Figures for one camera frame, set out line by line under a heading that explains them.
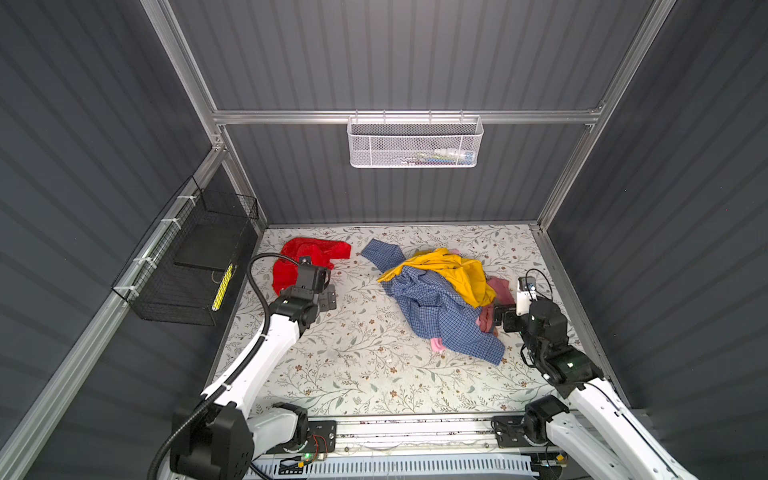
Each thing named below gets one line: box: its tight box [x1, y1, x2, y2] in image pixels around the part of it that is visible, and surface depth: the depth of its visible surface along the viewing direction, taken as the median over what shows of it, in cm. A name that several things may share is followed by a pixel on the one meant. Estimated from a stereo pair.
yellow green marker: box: [212, 263, 233, 311], surface depth 71 cm
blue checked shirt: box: [361, 238, 506, 365], surface depth 86 cm
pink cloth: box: [430, 337, 447, 352], surface depth 90 cm
